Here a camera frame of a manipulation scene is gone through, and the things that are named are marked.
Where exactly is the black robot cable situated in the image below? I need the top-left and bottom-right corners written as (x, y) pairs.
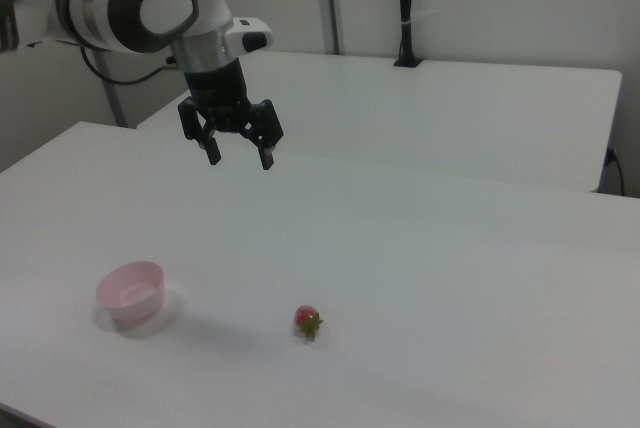
top-left (78, 45), bottom-right (177, 86)

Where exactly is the red strawberry with green leaves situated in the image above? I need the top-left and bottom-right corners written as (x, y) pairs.
top-left (293, 304), bottom-right (324, 343)

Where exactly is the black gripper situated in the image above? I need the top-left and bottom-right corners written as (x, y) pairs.
top-left (177, 58), bottom-right (285, 172)

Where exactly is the black camera stand pole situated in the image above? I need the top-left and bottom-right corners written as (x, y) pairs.
top-left (393, 0), bottom-right (425, 69)

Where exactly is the black wall power cable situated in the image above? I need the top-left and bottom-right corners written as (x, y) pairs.
top-left (605, 146), bottom-right (627, 196)

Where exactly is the pink plastic bowl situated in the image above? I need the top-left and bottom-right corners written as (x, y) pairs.
top-left (95, 260), bottom-right (167, 333)

